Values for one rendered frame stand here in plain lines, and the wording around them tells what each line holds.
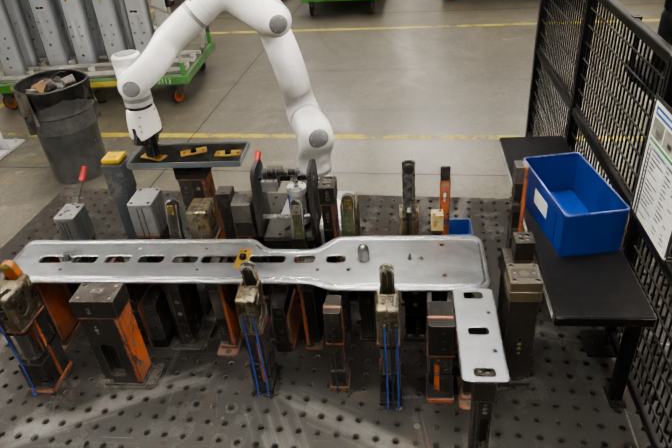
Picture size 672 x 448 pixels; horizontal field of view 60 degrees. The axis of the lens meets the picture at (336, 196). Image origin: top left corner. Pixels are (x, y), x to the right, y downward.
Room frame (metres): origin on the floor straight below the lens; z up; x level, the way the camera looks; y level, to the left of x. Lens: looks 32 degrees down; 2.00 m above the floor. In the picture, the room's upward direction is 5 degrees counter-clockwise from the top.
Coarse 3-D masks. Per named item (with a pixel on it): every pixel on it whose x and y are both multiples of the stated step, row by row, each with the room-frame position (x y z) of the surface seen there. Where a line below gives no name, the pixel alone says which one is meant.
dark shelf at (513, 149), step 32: (512, 160) 1.65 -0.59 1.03; (544, 256) 1.15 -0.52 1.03; (576, 256) 1.13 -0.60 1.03; (608, 256) 1.12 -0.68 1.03; (544, 288) 1.04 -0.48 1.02; (576, 288) 1.02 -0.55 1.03; (608, 288) 1.01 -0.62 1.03; (640, 288) 1.00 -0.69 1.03; (576, 320) 0.93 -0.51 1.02; (608, 320) 0.92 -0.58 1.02; (640, 320) 0.91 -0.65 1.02
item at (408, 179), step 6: (402, 162) 1.38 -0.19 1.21; (408, 162) 1.39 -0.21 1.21; (414, 162) 1.37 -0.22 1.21; (402, 168) 1.38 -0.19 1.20; (408, 168) 1.35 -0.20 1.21; (414, 168) 1.37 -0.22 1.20; (402, 174) 1.37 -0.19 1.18; (408, 174) 1.35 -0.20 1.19; (414, 174) 1.37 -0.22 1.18; (402, 180) 1.37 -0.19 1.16; (408, 180) 1.38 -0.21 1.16; (414, 180) 1.37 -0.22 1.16; (402, 186) 1.37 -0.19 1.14; (408, 186) 1.38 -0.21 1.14; (414, 186) 1.36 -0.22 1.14; (402, 192) 1.37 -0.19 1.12; (408, 192) 1.37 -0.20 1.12; (414, 192) 1.36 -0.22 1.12; (402, 198) 1.36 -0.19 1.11; (408, 198) 1.37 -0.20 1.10; (414, 198) 1.36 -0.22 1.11; (414, 204) 1.36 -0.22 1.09; (414, 210) 1.35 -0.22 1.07; (414, 216) 1.35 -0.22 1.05
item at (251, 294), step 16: (240, 288) 1.12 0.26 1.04; (256, 288) 1.12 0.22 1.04; (240, 304) 1.07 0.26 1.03; (256, 304) 1.08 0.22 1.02; (240, 320) 1.07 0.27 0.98; (256, 320) 1.07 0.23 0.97; (256, 336) 1.06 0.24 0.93; (256, 352) 1.08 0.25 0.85; (272, 352) 1.13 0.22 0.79; (256, 368) 1.08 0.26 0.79; (272, 368) 1.10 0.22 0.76; (256, 384) 1.07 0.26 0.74; (272, 384) 1.07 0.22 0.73
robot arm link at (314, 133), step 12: (312, 108) 1.78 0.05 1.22; (300, 120) 1.73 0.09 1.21; (312, 120) 1.70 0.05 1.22; (324, 120) 1.71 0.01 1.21; (300, 132) 1.69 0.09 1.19; (312, 132) 1.67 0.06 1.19; (324, 132) 1.68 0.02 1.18; (300, 144) 1.68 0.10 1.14; (312, 144) 1.66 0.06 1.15; (324, 144) 1.68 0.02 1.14; (300, 156) 1.72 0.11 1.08; (312, 156) 1.71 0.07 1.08; (324, 156) 1.73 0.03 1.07; (300, 168) 1.75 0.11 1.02; (324, 168) 1.74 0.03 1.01
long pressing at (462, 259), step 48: (48, 240) 1.47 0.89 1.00; (96, 240) 1.45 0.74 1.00; (144, 240) 1.43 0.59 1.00; (192, 240) 1.40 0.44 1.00; (240, 240) 1.38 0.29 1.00; (336, 240) 1.34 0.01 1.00; (384, 240) 1.32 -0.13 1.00; (432, 240) 1.30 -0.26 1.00; (480, 240) 1.28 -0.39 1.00; (336, 288) 1.14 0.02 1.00; (432, 288) 1.10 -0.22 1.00; (480, 288) 1.09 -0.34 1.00
